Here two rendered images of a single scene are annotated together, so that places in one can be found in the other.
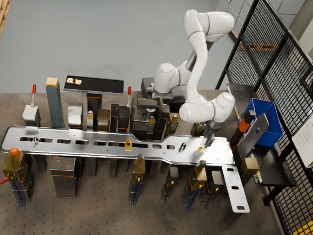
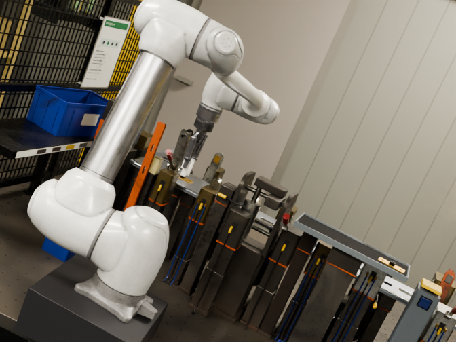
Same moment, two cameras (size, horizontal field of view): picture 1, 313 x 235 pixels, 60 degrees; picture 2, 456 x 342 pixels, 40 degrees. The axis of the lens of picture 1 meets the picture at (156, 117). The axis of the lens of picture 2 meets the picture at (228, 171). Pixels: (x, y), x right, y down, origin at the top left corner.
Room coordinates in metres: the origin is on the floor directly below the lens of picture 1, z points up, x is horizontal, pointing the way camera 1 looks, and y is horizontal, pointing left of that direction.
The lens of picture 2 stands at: (3.08, 0.90, 1.68)
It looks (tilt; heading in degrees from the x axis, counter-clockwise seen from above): 14 degrees down; 208
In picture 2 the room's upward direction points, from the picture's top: 23 degrees clockwise
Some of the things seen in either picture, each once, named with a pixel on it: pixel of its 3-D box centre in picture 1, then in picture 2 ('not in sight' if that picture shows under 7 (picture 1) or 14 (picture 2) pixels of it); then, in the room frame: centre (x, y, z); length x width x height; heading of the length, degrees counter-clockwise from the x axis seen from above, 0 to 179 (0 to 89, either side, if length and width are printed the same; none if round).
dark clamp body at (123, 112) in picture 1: (122, 128); (271, 278); (1.18, 0.21, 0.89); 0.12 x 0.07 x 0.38; 14
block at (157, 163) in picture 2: not in sight; (141, 201); (1.23, -0.38, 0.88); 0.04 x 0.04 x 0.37; 14
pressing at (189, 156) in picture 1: (125, 146); (293, 235); (0.97, 0.14, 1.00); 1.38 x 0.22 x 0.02; 104
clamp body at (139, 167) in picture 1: (136, 183); (273, 243); (0.81, 0.02, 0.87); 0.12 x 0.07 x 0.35; 14
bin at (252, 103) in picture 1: (262, 121); (74, 112); (1.38, -0.71, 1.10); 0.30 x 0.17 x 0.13; 4
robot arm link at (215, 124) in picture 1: (216, 120); (208, 112); (1.09, -0.33, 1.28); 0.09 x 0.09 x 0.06
